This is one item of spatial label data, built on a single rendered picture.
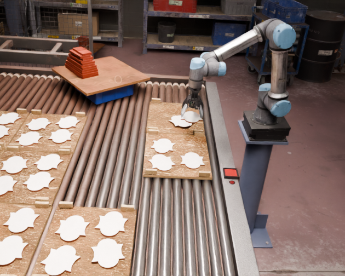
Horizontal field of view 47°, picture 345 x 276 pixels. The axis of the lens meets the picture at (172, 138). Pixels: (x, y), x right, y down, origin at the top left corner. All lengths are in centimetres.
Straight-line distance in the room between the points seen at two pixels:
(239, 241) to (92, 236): 60
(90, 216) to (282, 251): 170
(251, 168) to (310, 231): 85
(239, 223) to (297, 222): 157
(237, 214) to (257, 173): 90
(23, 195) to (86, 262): 50
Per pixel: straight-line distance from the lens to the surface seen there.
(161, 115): 252
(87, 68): 276
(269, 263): 296
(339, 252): 324
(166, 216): 178
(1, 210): 187
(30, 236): 172
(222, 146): 231
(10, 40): 370
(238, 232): 177
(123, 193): 190
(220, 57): 225
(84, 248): 164
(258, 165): 267
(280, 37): 216
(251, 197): 283
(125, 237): 166
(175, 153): 216
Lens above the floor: 212
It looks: 31 degrees down
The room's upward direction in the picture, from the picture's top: 4 degrees clockwise
